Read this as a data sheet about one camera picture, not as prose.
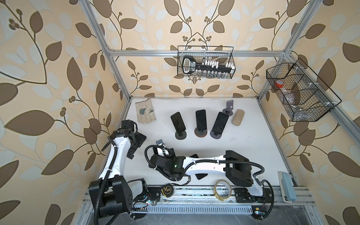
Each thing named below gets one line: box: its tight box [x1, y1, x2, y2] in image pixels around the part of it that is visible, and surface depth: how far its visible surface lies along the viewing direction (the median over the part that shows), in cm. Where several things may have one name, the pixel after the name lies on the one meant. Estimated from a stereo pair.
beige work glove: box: [135, 98, 157, 125], surface depth 112 cm
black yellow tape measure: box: [160, 183, 174, 198], surface depth 75 cm
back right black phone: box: [211, 111, 230, 135], surface depth 93 cm
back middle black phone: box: [195, 109, 208, 131], surface depth 93 cm
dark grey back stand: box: [174, 130, 187, 140], surface depth 101 cm
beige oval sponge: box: [231, 109, 245, 127], surface depth 107 cm
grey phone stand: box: [155, 138, 165, 147], surface depth 71 cm
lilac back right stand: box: [210, 130, 222, 140], surface depth 98 cm
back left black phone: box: [170, 111, 187, 135], surface depth 91 cm
